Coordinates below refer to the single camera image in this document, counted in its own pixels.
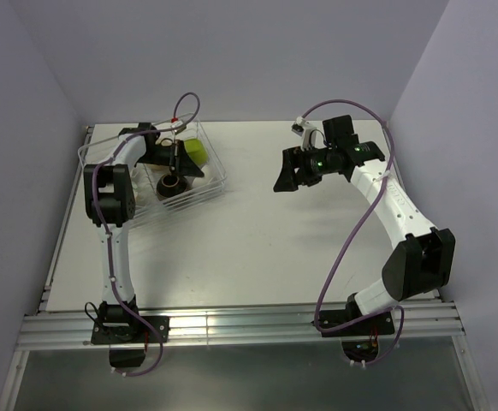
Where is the green and white bowl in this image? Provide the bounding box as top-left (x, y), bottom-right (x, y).
top-left (184, 138), bottom-right (209, 167)

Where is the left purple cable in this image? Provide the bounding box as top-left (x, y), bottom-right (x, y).
top-left (92, 92), bottom-right (202, 378)

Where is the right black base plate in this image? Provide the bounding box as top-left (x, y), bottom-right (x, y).
top-left (319, 309), bottom-right (395, 338)

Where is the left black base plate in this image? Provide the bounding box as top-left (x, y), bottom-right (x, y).
top-left (91, 316), bottom-right (169, 345)

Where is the small scalloped floral dish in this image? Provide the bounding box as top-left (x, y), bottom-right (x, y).
top-left (192, 165), bottom-right (216, 189)

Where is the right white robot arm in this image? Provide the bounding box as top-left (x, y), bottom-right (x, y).
top-left (274, 116), bottom-right (455, 334)

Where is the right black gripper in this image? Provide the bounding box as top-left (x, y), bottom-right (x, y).
top-left (274, 144), bottom-right (338, 192)

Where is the tan wooden bowl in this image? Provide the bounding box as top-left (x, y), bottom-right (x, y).
top-left (156, 137), bottom-right (175, 146)

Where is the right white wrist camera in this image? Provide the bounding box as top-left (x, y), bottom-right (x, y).
top-left (291, 116), bottom-right (317, 152)

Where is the purple cable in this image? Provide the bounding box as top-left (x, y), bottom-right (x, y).
top-left (312, 99), bottom-right (406, 366)
top-left (92, 92), bottom-right (202, 378)

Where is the dark brown glazed bowl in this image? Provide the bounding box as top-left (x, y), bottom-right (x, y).
top-left (156, 174), bottom-right (189, 200)

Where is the aluminium rail frame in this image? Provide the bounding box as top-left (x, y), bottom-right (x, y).
top-left (0, 299), bottom-right (490, 410)

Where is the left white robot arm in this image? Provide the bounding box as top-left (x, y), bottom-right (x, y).
top-left (83, 121), bottom-right (208, 342)

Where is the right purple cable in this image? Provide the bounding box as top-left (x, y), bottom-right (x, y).
top-left (312, 99), bottom-right (406, 366)

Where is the clear wire dish rack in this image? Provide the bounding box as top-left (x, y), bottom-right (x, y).
top-left (79, 114), bottom-right (226, 223)

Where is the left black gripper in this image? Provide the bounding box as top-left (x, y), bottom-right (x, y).
top-left (138, 140), bottom-right (205, 178)

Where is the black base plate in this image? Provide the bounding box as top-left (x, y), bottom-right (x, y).
top-left (91, 316), bottom-right (169, 345)
top-left (319, 309), bottom-right (395, 338)

